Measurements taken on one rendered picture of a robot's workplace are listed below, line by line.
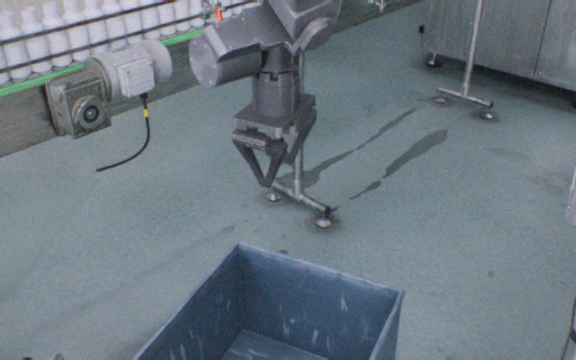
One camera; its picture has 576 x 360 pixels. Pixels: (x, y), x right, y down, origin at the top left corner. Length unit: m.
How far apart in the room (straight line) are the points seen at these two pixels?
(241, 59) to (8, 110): 1.16
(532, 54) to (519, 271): 1.83
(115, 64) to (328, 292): 0.94
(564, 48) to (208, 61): 3.52
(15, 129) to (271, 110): 1.15
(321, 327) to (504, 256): 1.68
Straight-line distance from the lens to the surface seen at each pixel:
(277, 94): 0.72
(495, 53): 4.25
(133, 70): 1.71
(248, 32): 0.66
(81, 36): 1.83
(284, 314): 1.17
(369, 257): 2.61
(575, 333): 1.06
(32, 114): 1.79
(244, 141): 0.73
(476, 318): 2.42
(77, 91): 1.70
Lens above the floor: 1.63
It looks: 32 degrees down
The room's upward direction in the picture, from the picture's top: straight up
